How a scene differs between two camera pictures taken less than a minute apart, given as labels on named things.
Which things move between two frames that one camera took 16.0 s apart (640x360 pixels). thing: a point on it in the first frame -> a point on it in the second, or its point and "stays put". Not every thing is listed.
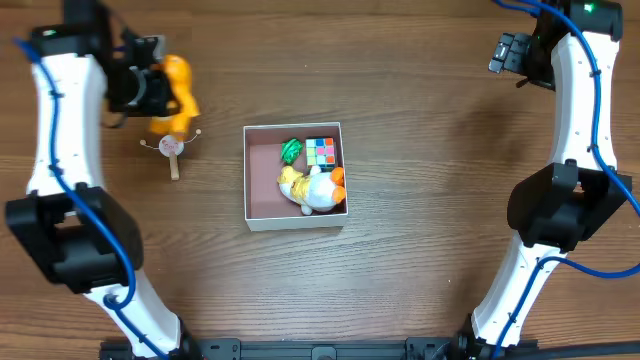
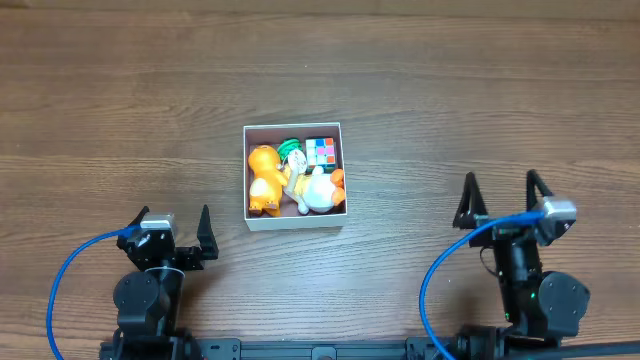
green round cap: [291, 150] stays put
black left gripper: [151, 93] -> [179, 253]
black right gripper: [528, 61] -> [503, 232]
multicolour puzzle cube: [320, 152] stays put
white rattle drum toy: [172, 146] -> [297, 166]
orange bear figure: [176, 123] -> [266, 186]
